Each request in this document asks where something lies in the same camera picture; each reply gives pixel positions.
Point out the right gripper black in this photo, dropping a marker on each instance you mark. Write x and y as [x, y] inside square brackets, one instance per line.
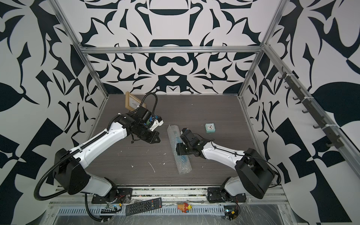
[178, 148]

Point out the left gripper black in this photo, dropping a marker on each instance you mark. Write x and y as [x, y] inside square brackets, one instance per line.
[153, 140]

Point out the blue tape dispenser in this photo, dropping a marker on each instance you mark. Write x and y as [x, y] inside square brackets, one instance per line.
[150, 121]

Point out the clear bubble wrap sheet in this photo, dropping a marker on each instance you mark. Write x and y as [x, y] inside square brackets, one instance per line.
[182, 161]

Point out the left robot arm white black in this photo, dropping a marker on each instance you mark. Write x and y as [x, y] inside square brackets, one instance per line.
[71, 173]

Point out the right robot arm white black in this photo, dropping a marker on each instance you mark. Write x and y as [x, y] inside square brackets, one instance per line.
[255, 174]

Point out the small teal alarm clock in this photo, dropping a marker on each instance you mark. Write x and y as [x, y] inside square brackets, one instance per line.
[210, 128]

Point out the small red yellow toy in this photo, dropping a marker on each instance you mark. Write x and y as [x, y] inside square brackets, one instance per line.
[184, 207]

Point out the black electronics box green led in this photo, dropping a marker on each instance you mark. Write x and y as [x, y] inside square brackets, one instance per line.
[232, 213]

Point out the black remote control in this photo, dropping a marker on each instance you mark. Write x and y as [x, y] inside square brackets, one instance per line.
[144, 206]

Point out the small green circuit board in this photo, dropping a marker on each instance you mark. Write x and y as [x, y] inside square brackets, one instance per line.
[109, 209]

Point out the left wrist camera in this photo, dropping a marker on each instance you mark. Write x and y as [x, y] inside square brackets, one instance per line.
[157, 122]

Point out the wooden picture frame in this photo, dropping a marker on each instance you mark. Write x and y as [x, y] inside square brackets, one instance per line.
[131, 101]

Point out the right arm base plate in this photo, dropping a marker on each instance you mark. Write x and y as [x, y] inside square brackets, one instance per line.
[220, 195]

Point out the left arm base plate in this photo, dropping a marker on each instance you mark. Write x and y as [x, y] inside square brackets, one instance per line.
[121, 195]

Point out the black wall hook rail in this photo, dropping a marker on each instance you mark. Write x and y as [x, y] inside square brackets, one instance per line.
[314, 109]

